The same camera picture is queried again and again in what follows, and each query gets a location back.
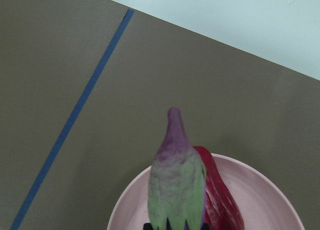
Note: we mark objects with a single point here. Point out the red chili pepper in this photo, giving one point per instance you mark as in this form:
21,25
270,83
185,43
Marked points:
221,210

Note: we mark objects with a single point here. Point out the purple eggplant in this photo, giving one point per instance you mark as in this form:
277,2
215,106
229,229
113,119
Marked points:
177,182

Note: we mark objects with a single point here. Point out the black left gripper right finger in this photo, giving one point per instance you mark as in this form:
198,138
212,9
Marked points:
205,226

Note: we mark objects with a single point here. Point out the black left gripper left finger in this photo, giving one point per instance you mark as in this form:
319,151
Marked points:
147,226

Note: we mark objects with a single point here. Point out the pink plate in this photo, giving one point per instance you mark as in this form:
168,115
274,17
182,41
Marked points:
262,205

